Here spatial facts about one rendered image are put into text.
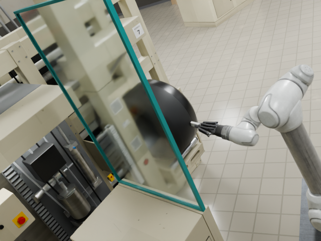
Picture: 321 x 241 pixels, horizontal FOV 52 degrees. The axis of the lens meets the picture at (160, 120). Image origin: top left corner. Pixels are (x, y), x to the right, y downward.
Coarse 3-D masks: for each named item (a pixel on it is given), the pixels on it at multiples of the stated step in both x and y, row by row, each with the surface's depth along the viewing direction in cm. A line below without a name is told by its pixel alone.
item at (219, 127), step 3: (216, 126) 205; (219, 126) 201; (222, 126) 200; (210, 129) 205; (216, 129) 200; (219, 129) 199; (210, 132) 205; (213, 132) 202; (216, 132) 201; (219, 132) 199; (216, 135) 202; (219, 135) 200
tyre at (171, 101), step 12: (156, 84) 216; (168, 84) 217; (156, 96) 209; (168, 96) 210; (180, 96) 213; (168, 108) 206; (180, 108) 210; (192, 108) 217; (168, 120) 204; (180, 120) 209; (192, 120) 216; (180, 132) 209; (192, 132) 220; (180, 144) 213
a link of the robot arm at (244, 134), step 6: (240, 126) 193; (246, 126) 192; (252, 126) 193; (234, 132) 192; (240, 132) 190; (246, 132) 188; (252, 132) 188; (234, 138) 192; (240, 138) 189; (246, 138) 188; (252, 138) 186; (258, 138) 191; (240, 144) 192; (246, 144) 190; (252, 144) 188
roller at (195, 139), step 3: (195, 138) 242; (192, 141) 240; (195, 141) 241; (189, 144) 238; (192, 144) 239; (186, 147) 236; (189, 147) 237; (192, 147) 240; (186, 150) 235; (189, 150) 237; (183, 153) 233; (186, 153) 235; (183, 156) 233
